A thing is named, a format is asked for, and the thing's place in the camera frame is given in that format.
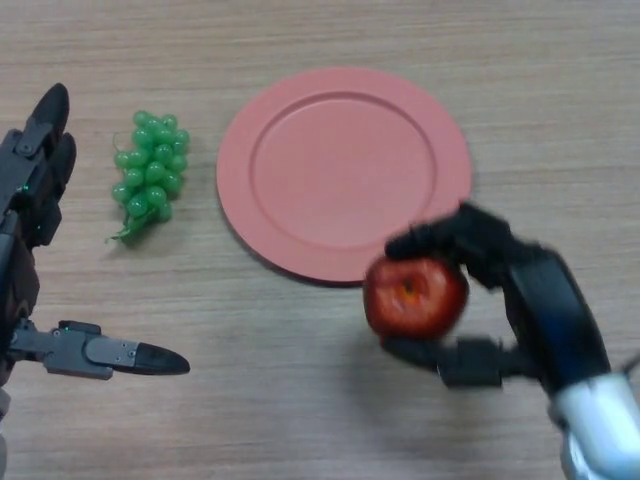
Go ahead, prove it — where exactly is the red apple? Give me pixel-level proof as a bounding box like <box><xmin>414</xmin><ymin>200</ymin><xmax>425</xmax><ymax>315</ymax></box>
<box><xmin>363</xmin><ymin>256</ymin><xmax>470</xmax><ymax>340</ymax></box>

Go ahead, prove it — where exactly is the pink round plate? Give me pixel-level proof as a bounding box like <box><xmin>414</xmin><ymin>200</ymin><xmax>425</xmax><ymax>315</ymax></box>
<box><xmin>216</xmin><ymin>68</ymin><xmax>474</xmax><ymax>287</ymax></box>

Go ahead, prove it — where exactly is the green grape bunch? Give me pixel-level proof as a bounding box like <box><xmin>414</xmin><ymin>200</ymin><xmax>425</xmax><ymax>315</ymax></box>
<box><xmin>103</xmin><ymin>109</ymin><xmax>191</xmax><ymax>246</ymax></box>

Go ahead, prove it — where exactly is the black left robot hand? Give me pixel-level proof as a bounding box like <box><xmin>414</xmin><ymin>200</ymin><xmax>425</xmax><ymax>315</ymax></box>
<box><xmin>0</xmin><ymin>82</ymin><xmax>191</xmax><ymax>386</ymax></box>

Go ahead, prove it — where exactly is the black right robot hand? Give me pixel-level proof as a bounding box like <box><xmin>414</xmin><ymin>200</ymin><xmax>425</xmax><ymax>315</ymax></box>
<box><xmin>380</xmin><ymin>201</ymin><xmax>614</xmax><ymax>401</ymax></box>

